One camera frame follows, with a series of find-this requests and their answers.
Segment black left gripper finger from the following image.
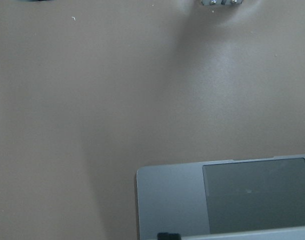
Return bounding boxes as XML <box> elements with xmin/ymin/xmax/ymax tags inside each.
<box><xmin>157</xmin><ymin>232</ymin><xmax>180</xmax><ymax>240</ymax></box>

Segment grey laptop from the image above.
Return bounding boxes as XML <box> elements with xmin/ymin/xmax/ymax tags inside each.
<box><xmin>136</xmin><ymin>154</ymin><xmax>305</xmax><ymax>240</ymax></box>

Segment grey metal bracket with screws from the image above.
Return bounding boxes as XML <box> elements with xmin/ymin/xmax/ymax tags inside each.
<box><xmin>200</xmin><ymin>0</ymin><xmax>243</xmax><ymax>6</ymax></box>

